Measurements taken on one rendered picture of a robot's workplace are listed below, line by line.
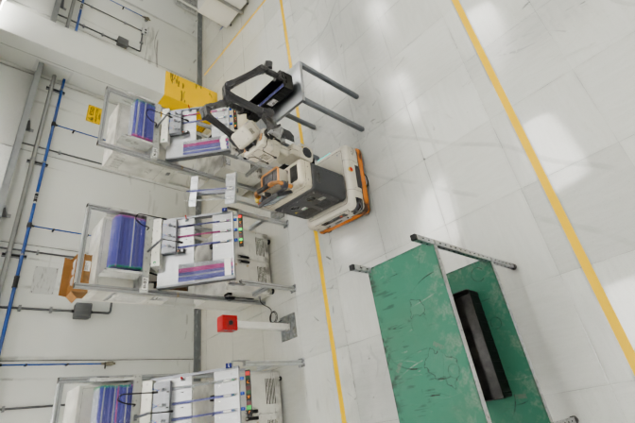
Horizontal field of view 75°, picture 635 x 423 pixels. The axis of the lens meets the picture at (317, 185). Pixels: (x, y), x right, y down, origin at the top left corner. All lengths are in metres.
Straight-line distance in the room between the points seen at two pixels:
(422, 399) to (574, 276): 1.22
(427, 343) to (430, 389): 0.20
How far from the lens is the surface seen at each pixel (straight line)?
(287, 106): 3.80
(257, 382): 4.25
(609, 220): 2.89
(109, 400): 3.81
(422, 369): 2.18
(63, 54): 6.56
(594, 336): 2.85
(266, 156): 3.50
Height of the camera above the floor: 2.75
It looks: 39 degrees down
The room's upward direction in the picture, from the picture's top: 71 degrees counter-clockwise
